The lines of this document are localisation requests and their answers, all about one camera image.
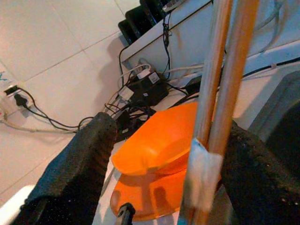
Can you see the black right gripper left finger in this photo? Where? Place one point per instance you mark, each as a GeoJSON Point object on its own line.
{"type": "Point", "coordinates": [77, 164]}

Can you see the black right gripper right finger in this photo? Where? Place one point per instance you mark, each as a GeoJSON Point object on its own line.
{"type": "Point", "coordinates": [257, 187]}

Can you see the white tape wrap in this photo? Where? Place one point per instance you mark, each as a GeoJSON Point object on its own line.
{"type": "Point", "coordinates": [204, 173]}

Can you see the orange plastic bowl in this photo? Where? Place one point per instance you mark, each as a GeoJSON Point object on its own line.
{"type": "Point", "coordinates": [152, 136]}

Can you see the wooden chopstick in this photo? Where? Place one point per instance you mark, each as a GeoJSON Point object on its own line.
{"type": "Point", "coordinates": [234, 70]}
{"type": "Point", "coordinates": [211, 82]}

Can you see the orange plastic plate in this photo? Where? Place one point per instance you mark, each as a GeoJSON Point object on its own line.
{"type": "Point", "coordinates": [145, 194]}

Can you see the white charger plug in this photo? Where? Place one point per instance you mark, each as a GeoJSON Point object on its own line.
{"type": "Point", "coordinates": [143, 74]}
{"type": "Point", "coordinates": [125, 93]}

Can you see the black charger box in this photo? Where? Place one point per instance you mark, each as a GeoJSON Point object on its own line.
{"type": "Point", "coordinates": [152, 93]}

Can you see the black power adapter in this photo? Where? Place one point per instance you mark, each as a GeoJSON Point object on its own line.
{"type": "Point", "coordinates": [193, 85]}

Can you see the black flat device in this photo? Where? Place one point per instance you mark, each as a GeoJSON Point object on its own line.
{"type": "Point", "coordinates": [140, 21]}
{"type": "Point", "coordinates": [127, 32]}
{"type": "Point", "coordinates": [154, 9]}

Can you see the white shelf board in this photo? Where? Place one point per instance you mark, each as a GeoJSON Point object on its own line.
{"type": "Point", "coordinates": [192, 35]}

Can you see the grey remote control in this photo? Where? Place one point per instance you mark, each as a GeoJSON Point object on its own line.
{"type": "Point", "coordinates": [172, 5]}

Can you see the black wall plug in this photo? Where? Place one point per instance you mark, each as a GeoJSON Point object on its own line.
{"type": "Point", "coordinates": [20, 99]}

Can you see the white wall socket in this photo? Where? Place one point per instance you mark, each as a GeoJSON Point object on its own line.
{"type": "Point", "coordinates": [7, 103]}

